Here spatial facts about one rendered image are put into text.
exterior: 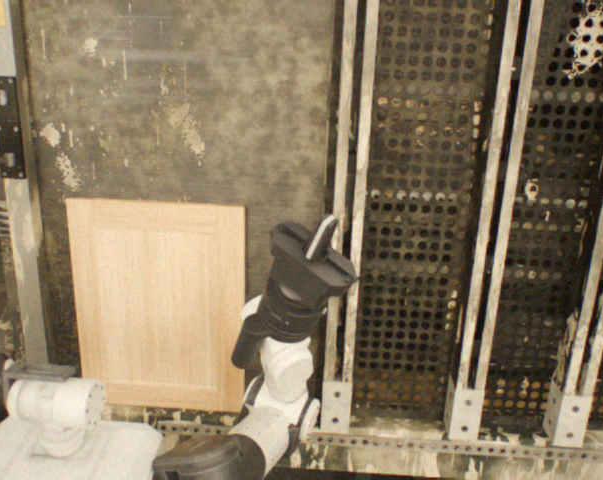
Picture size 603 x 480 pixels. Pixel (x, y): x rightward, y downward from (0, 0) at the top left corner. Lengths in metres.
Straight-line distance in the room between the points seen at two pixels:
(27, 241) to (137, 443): 0.58
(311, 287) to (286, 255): 0.05
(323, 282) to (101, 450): 0.41
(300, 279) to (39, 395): 0.38
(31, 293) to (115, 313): 0.18
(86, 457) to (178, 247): 0.51
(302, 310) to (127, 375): 0.71
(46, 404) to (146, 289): 0.50
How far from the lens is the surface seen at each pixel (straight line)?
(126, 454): 0.90
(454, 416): 1.33
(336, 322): 1.20
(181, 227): 1.22
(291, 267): 0.73
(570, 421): 1.40
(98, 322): 1.36
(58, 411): 0.85
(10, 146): 1.28
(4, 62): 1.28
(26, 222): 1.32
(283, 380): 0.88
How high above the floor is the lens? 2.16
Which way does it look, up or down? 51 degrees down
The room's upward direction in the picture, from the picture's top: straight up
